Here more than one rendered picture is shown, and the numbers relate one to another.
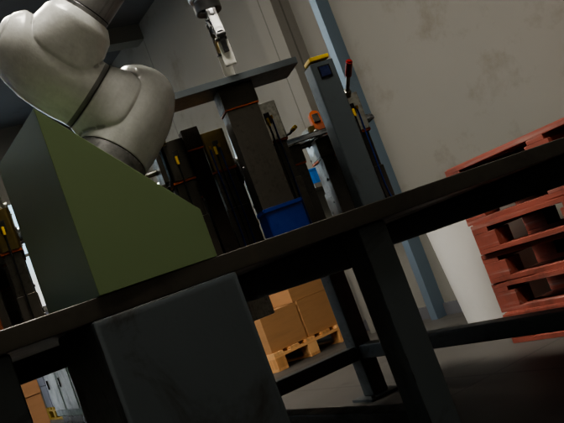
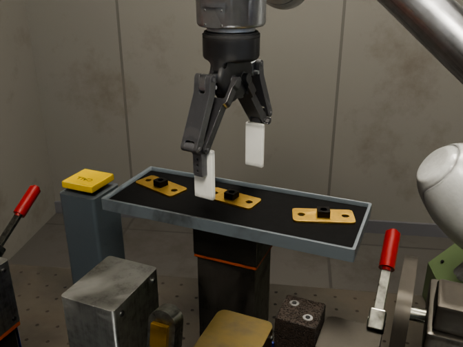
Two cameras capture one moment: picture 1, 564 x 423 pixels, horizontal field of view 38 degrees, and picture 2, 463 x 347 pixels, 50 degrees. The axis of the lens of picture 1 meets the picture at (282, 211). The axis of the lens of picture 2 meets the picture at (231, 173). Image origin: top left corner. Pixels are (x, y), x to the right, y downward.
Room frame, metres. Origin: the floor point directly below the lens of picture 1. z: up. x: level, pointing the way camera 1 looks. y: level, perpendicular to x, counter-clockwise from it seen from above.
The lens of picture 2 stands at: (2.71, 0.40, 1.48)
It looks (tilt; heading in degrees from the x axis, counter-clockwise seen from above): 23 degrees down; 217
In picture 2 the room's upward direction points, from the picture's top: straight up
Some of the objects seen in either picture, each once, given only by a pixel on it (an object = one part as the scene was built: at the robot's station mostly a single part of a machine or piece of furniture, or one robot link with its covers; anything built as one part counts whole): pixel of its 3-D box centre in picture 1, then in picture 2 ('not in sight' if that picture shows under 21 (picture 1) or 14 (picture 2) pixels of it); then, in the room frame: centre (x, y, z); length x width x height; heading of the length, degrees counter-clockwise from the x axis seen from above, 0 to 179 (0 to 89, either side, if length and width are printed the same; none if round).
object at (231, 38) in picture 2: (210, 15); (231, 64); (2.18, 0.00, 1.36); 0.08 x 0.07 x 0.09; 6
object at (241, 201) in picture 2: not in sight; (231, 195); (2.18, 0.00, 1.17); 0.08 x 0.04 x 0.01; 96
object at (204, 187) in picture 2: (227, 66); (204, 173); (2.25, 0.00, 1.22); 0.03 x 0.01 x 0.07; 96
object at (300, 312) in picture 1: (257, 322); not in sight; (6.25, 0.48, 0.34); 1.19 x 0.91 x 0.68; 30
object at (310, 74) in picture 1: (345, 137); (103, 298); (2.26, -0.24, 0.92); 0.08 x 0.08 x 0.44; 15
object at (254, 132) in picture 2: (227, 52); (254, 144); (2.12, -0.01, 1.22); 0.03 x 0.01 x 0.07; 96
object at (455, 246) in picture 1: (490, 258); not in sight; (4.19, -0.92, 0.33); 0.56 x 0.53 x 0.65; 30
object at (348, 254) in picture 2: (230, 86); (234, 206); (2.19, 0.01, 1.16); 0.37 x 0.14 x 0.02; 105
